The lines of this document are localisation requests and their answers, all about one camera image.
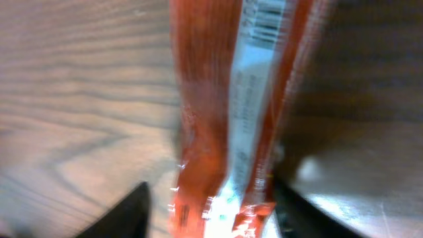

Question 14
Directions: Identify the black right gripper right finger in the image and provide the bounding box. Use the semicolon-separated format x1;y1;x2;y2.
273;177;363;238

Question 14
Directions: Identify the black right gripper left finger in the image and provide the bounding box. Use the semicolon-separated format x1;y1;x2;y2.
76;182;151;238

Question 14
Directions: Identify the red Top snack packet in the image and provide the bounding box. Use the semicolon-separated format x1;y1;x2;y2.
169;0;332;237

